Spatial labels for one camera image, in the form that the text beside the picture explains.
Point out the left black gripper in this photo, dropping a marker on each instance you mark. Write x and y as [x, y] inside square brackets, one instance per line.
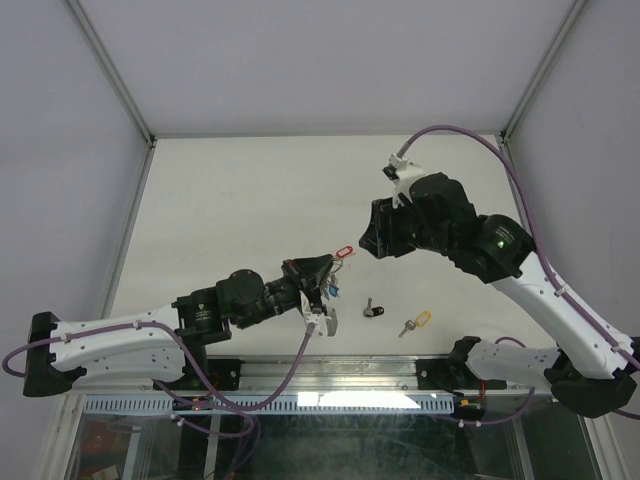
[309, 273]

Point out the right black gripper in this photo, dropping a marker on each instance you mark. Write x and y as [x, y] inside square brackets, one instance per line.
[380, 238]

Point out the large keyring with coloured keys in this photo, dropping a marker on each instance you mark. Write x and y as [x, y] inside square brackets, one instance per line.
[331, 287]

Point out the key with red tag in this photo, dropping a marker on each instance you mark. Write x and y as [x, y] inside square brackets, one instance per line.
[344, 252]

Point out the key with black tag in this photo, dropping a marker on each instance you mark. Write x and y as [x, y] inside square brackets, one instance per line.
[371, 311]

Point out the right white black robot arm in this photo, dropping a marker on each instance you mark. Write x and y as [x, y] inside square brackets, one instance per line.
[589, 370]

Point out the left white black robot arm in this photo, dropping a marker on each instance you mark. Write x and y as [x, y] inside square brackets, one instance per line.
[169, 343]

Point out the key with yellow tag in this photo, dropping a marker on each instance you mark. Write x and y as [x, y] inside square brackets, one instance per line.
[420, 321]

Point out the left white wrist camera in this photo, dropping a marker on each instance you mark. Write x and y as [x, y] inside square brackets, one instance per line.
[322, 319]

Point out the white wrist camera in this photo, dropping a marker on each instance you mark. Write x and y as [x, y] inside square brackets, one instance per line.
[403, 173]
[322, 319]

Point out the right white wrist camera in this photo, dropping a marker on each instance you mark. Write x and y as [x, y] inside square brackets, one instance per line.
[403, 173]

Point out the aluminium mounting rail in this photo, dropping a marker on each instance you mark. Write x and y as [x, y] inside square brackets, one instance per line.
[262, 375]

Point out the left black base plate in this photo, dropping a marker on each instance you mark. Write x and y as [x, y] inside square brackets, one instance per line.
[222, 373]

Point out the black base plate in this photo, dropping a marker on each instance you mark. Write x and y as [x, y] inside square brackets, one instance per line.
[222, 373]
[438, 373]

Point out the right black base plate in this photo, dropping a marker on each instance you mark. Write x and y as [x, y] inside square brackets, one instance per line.
[438, 373]

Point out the right aluminium frame post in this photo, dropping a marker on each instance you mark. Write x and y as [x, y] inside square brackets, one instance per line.
[545, 66]

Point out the aluminium frame post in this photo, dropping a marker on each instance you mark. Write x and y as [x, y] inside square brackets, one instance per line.
[545, 66]
[80, 17]

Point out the grey slotted cable duct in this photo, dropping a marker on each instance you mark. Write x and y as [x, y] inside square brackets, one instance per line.
[335, 403]

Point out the left aluminium frame post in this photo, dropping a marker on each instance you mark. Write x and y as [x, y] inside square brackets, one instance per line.
[80, 17]

